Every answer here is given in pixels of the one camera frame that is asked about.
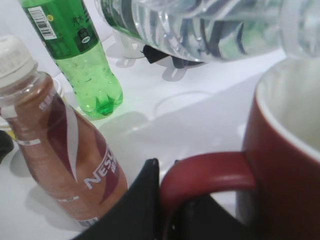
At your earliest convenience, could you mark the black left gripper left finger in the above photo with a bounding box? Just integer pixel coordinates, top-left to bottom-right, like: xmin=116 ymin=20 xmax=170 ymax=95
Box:
xmin=74 ymin=158 xmax=160 ymax=240

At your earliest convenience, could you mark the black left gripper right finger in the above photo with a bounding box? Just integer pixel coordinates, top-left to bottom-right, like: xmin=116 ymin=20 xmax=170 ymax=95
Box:
xmin=169 ymin=159 xmax=242 ymax=240

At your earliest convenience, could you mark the dark red ceramic mug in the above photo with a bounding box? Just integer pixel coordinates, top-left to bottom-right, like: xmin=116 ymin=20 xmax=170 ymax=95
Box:
xmin=160 ymin=58 xmax=320 ymax=240

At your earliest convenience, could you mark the clear water bottle green label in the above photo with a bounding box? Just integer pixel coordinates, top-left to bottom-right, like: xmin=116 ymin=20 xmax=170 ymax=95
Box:
xmin=95 ymin=0 xmax=320 ymax=63

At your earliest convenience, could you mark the dark navy ceramic mug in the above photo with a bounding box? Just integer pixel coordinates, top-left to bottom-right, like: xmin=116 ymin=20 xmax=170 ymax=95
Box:
xmin=139 ymin=44 xmax=206 ymax=69

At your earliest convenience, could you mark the brown Nescafe coffee bottle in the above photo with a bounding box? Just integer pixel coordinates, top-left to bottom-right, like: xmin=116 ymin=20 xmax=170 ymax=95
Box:
xmin=0 ymin=35 xmax=128 ymax=228

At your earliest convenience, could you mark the white paper cup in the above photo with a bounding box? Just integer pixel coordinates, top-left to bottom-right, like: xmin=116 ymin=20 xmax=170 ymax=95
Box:
xmin=52 ymin=78 xmax=64 ymax=98

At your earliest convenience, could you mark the green soda bottle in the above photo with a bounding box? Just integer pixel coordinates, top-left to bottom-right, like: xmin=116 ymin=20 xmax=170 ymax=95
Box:
xmin=19 ymin=0 xmax=123 ymax=119

